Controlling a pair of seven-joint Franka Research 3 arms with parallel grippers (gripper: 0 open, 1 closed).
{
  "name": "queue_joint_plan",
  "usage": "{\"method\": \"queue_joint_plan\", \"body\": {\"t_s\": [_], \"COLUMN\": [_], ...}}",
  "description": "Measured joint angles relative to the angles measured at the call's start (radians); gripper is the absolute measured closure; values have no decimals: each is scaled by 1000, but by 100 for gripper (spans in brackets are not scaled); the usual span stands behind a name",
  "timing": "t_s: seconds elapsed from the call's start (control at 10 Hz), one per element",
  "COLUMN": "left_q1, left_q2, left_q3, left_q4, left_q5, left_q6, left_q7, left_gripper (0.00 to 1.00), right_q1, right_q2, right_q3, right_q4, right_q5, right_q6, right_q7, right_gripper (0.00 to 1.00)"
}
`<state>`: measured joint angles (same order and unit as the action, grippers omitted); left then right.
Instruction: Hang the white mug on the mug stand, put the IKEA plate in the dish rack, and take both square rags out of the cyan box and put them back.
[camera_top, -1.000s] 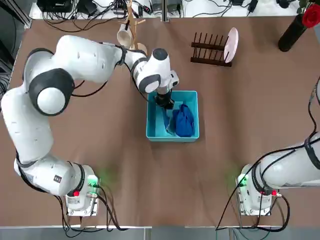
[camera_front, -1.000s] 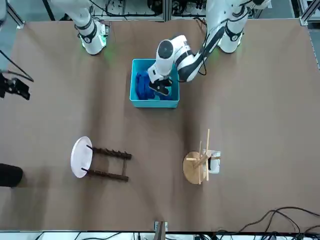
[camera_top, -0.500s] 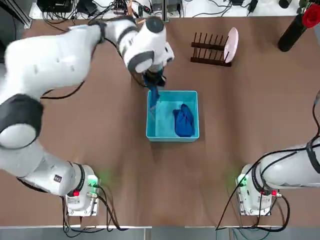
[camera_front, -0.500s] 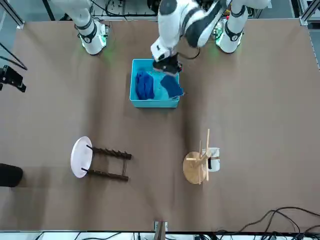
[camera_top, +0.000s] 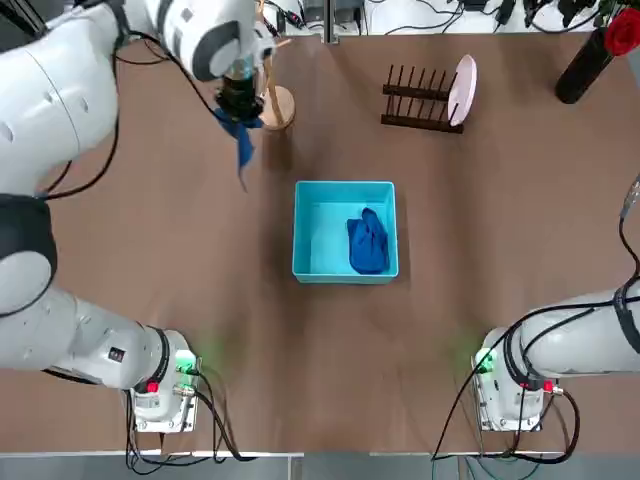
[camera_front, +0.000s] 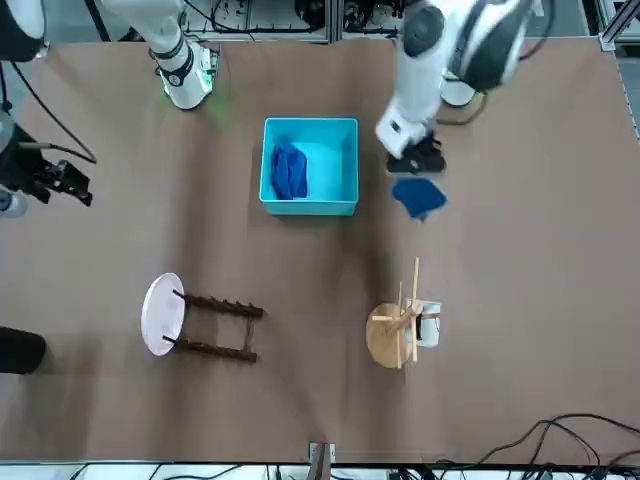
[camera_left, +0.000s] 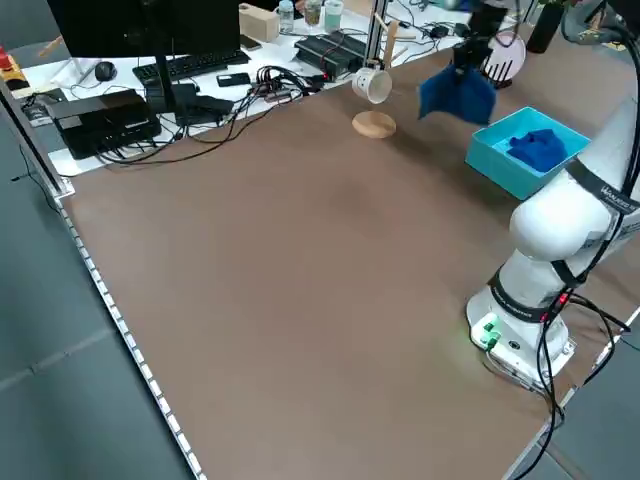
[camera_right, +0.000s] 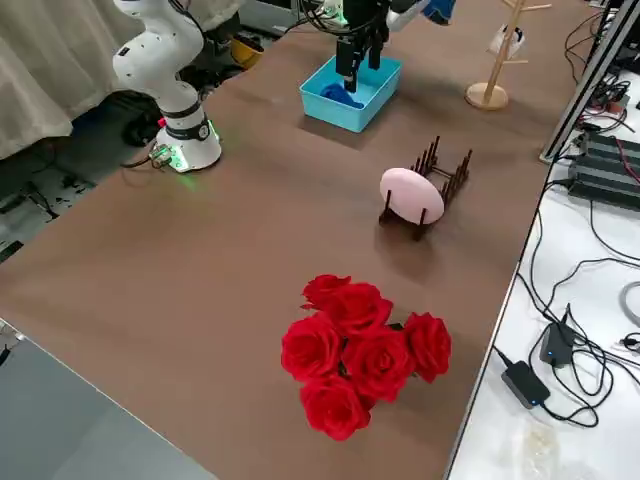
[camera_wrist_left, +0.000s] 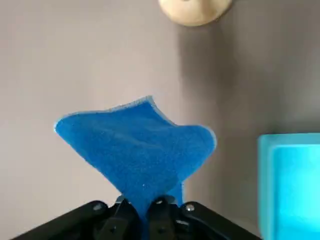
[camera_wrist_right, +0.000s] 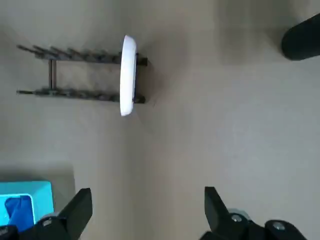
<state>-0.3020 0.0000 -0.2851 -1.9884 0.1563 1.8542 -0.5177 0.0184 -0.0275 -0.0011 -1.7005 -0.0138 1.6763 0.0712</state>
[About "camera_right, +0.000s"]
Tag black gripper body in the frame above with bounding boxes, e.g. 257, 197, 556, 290
343, 0, 391, 45

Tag blue square rag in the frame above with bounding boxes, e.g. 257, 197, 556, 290
422, 0, 459, 26
319, 82, 367, 109

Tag white mug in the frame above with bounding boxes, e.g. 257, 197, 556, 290
487, 24, 529, 56

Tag round white plate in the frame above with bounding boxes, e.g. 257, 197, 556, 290
379, 167, 445, 226

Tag cyan plastic box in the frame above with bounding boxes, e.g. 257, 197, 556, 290
298, 53, 404, 134

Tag light wooden mug stand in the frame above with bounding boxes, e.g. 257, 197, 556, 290
464, 0, 554, 112

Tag dark wooden dish rack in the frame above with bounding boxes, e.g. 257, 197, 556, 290
378, 133, 474, 243

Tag black finned power supply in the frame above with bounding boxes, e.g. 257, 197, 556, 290
567, 153, 640, 212
581, 132, 640, 170

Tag red artificial rose bouquet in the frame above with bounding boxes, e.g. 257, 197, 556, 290
280, 273, 454, 442

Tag beige curtain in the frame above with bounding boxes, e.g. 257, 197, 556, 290
0, 0, 242, 164

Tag black power adapter brick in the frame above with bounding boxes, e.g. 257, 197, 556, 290
538, 319, 577, 369
501, 360, 552, 411

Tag aluminium frame post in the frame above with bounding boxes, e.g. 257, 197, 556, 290
538, 0, 640, 164

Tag grey hose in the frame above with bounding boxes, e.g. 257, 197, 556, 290
619, 282, 640, 321

